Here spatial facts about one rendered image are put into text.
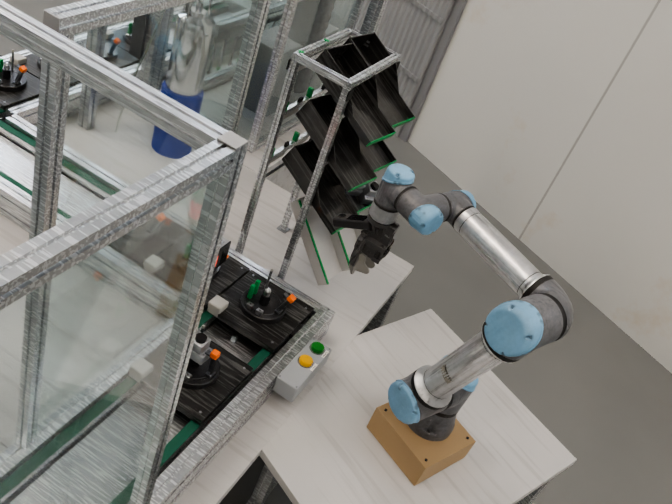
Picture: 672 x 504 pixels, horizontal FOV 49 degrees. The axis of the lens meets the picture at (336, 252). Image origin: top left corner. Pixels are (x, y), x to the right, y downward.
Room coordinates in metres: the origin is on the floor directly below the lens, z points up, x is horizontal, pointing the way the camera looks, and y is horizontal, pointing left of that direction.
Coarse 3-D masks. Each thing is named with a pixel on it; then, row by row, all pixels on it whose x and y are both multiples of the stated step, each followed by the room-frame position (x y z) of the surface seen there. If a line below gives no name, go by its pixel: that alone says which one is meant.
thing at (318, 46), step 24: (312, 48) 1.97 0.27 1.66; (288, 72) 1.89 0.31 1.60; (360, 72) 1.94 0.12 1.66; (288, 96) 1.90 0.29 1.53; (336, 120) 1.85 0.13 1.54; (264, 168) 1.89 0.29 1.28; (312, 192) 1.85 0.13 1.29; (288, 216) 2.20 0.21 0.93; (240, 240) 1.89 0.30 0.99; (288, 264) 1.85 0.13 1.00
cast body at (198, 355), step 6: (198, 336) 1.32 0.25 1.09; (204, 336) 1.33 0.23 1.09; (198, 342) 1.31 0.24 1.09; (204, 342) 1.32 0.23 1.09; (192, 348) 1.31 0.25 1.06; (198, 348) 1.30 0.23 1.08; (204, 348) 1.32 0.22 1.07; (210, 348) 1.34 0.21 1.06; (192, 354) 1.31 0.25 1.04; (198, 354) 1.30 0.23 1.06; (204, 354) 1.31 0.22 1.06; (198, 360) 1.30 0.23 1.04; (204, 360) 1.31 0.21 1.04
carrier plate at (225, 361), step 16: (224, 352) 1.42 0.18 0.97; (224, 368) 1.37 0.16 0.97; (240, 368) 1.39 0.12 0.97; (224, 384) 1.32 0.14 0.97; (240, 384) 1.35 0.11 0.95; (192, 400) 1.23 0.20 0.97; (208, 400) 1.25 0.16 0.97; (224, 400) 1.28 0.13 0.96; (192, 416) 1.19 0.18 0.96; (208, 416) 1.21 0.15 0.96
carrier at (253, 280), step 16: (240, 288) 1.69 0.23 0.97; (256, 288) 1.67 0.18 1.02; (272, 288) 1.75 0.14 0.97; (208, 304) 1.57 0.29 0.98; (224, 304) 1.58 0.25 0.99; (240, 304) 1.62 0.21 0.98; (256, 304) 1.63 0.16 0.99; (272, 304) 1.66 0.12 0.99; (288, 304) 1.71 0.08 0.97; (304, 304) 1.74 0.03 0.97; (224, 320) 1.55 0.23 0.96; (240, 320) 1.56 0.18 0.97; (256, 320) 1.58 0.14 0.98; (272, 320) 1.60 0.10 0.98; (288, 320) 1.64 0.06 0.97; (304, 320) 1.68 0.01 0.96; (256, 336) 1.53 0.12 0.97; (272, 336) 1.55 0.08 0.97; (288, 336) 1.59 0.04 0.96; (272, 352) 1.51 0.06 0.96
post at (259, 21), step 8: (264, 0) 1.49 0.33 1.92; (264, 8) 1.50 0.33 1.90; (256, 16) 1.49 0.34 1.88; (264, 16) 1.51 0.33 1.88; (256, 24) 1.49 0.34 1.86; (264, 24) 1.52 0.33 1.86; (256, 32) 1.49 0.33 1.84; (256, 40) 1.50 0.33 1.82; (248, 48) 1.49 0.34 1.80; (256, 48) 1.51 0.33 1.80; (248, 56) 1.49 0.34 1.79; (256, 56) 1.52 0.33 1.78; (248, 64) 1.49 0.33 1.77; (248, 72) 1.50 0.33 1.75; (240, 80) 1.49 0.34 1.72; (248, 80) 1.51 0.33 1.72; (240, 88) 1.49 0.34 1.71; (240, 96) 1.49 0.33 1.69; (240, 104) 1.51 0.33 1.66; (232, 112) 1.49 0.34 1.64; (240, 112) 1.51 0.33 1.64; (232, 120) 1.49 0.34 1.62; (232, 128) 1.49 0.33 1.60
